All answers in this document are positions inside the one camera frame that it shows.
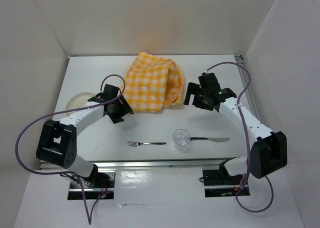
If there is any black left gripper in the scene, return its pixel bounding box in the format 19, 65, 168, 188
106, 94, 133, 124

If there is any yellow white checkered cloth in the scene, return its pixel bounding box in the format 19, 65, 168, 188
124, 52, 185, 112

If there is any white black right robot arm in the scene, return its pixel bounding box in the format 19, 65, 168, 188
192, 88, 288, 184

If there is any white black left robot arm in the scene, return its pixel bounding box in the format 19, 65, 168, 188
36, 93, 134, 187

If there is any silver fork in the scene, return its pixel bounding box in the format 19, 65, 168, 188
127, 141, 166, 147

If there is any silver table knife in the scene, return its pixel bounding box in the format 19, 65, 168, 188
190, 137, 230, 142

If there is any cream round plate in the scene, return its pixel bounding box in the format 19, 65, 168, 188
66, 92, 95, 110

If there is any clear plastic cup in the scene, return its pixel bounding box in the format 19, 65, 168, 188
172, 129, 191, 152

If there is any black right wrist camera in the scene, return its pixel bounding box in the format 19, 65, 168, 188
198, 73, 221, 92

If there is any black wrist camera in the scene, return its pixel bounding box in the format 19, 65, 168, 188
198, 73, 221, 92
103, 84, 120, 99

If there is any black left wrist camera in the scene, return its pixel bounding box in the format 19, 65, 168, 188
103, 84, 120, 99

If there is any aluminium right side rail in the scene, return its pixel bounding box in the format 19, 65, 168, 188
235, 55, 251, 100

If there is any aluminium rail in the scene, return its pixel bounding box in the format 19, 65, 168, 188
39, 157, 238, 169
235, 55, 251, 100

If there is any aluminium front rail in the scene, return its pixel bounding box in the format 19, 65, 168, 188
39, 157, 238, 169

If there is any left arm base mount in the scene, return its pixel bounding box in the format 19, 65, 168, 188
60, 171, 116, 200

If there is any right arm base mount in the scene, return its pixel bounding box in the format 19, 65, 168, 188
199, 165, 250, 198

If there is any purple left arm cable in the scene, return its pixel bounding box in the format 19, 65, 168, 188
14, 74, 127, 225

